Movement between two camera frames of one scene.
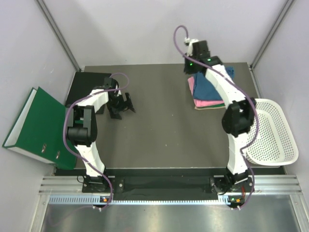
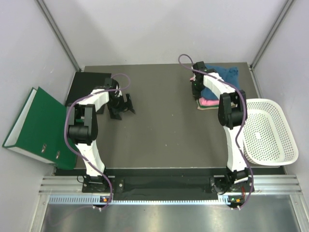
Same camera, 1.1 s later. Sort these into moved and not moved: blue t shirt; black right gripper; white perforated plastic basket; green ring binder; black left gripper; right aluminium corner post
Moved: black right gripper; blue t shirt
Not moved: black left gripper; white perforated plastic basket; green ring binder; right aluminium corner post
